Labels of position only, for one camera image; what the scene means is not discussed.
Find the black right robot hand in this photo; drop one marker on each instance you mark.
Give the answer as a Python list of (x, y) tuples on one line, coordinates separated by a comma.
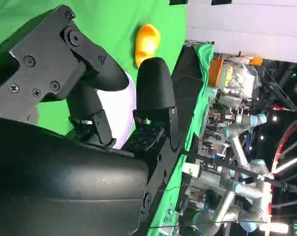
[(65, 184)]

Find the orange and white bread roll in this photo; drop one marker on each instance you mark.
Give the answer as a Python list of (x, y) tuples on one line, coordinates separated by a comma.
[(147, 41)]

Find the lilac plate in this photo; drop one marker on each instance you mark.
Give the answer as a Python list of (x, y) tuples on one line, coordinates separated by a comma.
[(119, 105)]

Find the black backdrop curtain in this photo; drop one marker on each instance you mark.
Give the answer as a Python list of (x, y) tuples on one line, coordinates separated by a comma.
[(187, 78)]

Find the green table cloth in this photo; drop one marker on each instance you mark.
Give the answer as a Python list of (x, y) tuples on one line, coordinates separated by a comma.
[(109, 24)]

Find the orange bin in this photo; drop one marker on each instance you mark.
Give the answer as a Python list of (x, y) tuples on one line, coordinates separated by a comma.
[(216, 71)]

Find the clear plastic bag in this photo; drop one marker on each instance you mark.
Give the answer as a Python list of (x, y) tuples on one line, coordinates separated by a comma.
[(239, 76)]

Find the red hoop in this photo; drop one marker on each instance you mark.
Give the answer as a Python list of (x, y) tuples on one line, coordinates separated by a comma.
[(280, 143)]

